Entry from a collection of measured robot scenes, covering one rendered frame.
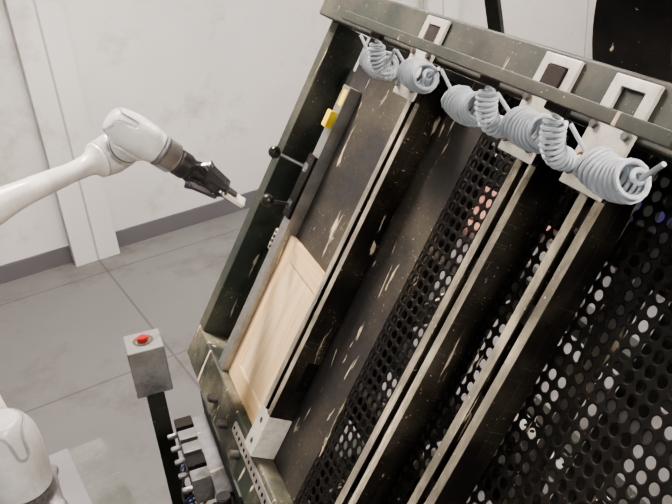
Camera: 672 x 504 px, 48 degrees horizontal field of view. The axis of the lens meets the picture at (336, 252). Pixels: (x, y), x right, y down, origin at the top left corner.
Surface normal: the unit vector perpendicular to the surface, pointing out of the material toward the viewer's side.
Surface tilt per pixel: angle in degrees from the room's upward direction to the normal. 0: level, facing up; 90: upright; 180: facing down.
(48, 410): 0
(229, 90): 90
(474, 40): 59
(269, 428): 90
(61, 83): 90
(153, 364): 90
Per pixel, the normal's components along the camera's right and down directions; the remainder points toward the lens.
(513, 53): -0.84, -0.26
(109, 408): -0.07, -0.88
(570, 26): 0.53, 0.36
